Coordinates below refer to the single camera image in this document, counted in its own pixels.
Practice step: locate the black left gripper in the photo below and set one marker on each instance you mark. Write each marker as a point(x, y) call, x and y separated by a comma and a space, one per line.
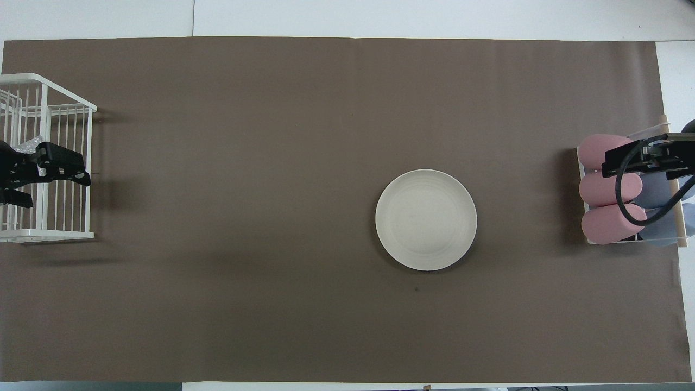
point(13, 168)

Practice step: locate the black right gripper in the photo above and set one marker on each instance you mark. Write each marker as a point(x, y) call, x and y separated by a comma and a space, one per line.
point(689, 130)

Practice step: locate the clear crinkled plastic bag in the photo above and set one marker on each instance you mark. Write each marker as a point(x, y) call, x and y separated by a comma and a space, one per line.
point(27, 146)

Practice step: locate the cream round plate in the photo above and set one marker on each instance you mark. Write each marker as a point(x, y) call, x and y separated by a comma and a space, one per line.
point(425, 220)

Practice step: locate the blue plastic cup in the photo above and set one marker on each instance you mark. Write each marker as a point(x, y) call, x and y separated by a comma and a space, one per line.
point(659, 234)
point(654, 191)

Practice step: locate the pink plastic cup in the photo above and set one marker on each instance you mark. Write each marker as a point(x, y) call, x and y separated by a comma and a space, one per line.
point(592, 147)
point(597, 228)
point(597, 190)

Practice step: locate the brown table mat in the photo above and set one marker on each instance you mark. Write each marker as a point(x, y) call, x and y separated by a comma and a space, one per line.
point(271, 163)

